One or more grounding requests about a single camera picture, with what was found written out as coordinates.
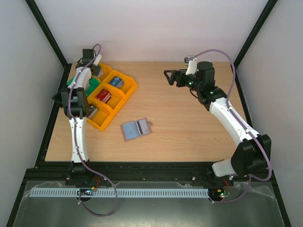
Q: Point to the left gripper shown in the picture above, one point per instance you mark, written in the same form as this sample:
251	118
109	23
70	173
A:
96	73

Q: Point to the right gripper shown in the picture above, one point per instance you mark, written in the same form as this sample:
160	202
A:
179	78

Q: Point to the pink leather card holder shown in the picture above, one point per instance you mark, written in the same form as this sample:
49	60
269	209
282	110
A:
130	131

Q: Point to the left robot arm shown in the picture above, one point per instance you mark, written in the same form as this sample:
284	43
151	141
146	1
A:
76	107

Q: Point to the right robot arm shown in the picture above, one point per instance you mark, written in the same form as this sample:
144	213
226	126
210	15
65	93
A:
253	150

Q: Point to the white card stack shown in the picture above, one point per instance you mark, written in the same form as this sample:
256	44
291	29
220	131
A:
98	72

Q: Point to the yellow bin with red cards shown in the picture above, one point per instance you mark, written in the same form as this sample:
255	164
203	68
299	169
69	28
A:
117	97

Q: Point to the blue card stack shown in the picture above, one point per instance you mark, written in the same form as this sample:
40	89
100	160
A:
116	82

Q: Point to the red card stack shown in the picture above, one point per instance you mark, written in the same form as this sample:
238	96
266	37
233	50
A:
103	96

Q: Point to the yellow bin with blue cards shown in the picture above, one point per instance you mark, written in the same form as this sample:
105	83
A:
129	84

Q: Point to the dark card stack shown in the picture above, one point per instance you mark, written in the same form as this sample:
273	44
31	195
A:
92	111

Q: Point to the yellow bin far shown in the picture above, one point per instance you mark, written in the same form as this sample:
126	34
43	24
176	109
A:
104	72

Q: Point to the green bin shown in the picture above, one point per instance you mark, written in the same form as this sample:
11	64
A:
93	85

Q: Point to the black bin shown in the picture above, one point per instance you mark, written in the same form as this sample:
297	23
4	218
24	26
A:
57	98

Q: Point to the yellow bin near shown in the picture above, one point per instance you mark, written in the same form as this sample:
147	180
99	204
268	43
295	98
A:
104	116

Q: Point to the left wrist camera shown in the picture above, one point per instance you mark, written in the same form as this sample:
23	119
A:
97	59

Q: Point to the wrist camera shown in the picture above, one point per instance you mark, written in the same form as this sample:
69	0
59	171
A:
97	59
191	63

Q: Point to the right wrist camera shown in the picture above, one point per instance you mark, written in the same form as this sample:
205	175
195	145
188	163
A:
191	63

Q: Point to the black aluminium frame rail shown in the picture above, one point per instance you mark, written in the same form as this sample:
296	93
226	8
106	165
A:
123	171

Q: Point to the slotted cable duct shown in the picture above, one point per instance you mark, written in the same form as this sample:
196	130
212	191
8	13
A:
121	193

